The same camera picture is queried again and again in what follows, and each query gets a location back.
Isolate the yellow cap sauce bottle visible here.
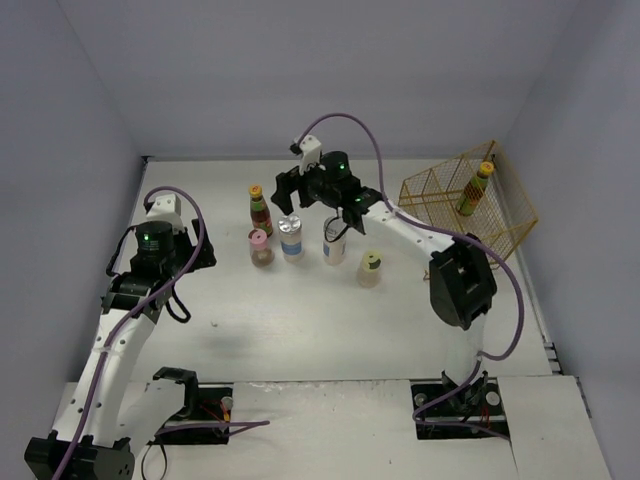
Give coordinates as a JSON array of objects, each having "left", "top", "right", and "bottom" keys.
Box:
[
  {"left": 248, "top": 184, "right": 273, "bottom": 237},
  {"left": 456, "top": 161, "right": 495, "bottom": 217}
]

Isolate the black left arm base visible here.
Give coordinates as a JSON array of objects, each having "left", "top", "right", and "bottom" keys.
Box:
[{"left": 145, "top": 367, "right": 233, "bottom": 446}]

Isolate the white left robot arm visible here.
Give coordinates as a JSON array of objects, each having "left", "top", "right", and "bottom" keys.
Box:
[{"left": 24, "top": 218, "right": 216, "bottom": 479}]

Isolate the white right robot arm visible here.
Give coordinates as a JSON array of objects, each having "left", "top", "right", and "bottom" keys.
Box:
[{"left": 271, "top": 147, "right": 497, "bottom": 412}]

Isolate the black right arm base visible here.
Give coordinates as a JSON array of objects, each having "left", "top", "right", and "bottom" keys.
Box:
[{"left": 415, "top": 373, "right": 510, "bottom": 441}]

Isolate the silver lid jar left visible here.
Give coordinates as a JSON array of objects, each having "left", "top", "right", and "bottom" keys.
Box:
[{"left": 277, "top": 214, "right": 304, "bottom": 263}]

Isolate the silver lid jar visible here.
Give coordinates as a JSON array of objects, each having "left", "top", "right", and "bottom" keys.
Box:
[
  {"left": 277, "top": 214, "right": 304, "bottom": 263},
  {"left": 323, "top": 216, "right": 348, "bottom": 266}
]

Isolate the silver lid jar right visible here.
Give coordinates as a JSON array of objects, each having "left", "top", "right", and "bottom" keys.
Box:
[{"left": 323, "top": 216, "right": 348, "bottom": 266}]

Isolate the pink lid spice shaker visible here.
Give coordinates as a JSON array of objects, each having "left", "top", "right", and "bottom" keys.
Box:
[{"left": 248, "top": 229, "right": 274, "bottom": 268}]

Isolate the yellow lid spice shaker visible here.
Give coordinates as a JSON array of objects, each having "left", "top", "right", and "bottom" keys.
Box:
[{"left": 356, "top": 250, "right": 382, "bottom": 288}]

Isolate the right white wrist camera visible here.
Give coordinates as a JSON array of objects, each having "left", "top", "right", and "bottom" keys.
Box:
[{"left": 289, "top": 134, "right": 322, "bottom": 175}]

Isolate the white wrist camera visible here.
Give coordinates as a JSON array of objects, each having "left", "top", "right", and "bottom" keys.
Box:
[
  {"left": 145, "top": 194, "right": 184, "bottom": 233},
  {"left": 289, "top": 134, "right": 322, "bottom": 175}
]

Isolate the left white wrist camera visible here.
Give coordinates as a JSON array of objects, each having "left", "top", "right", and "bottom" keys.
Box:
[{"left": 145, "top": 194, "right": 184, "bottom": 233}]

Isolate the gold wire basket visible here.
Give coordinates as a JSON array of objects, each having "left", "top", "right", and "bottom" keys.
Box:
[{"left": 398, "top": 140, "right": 538, "bottom": 259}]

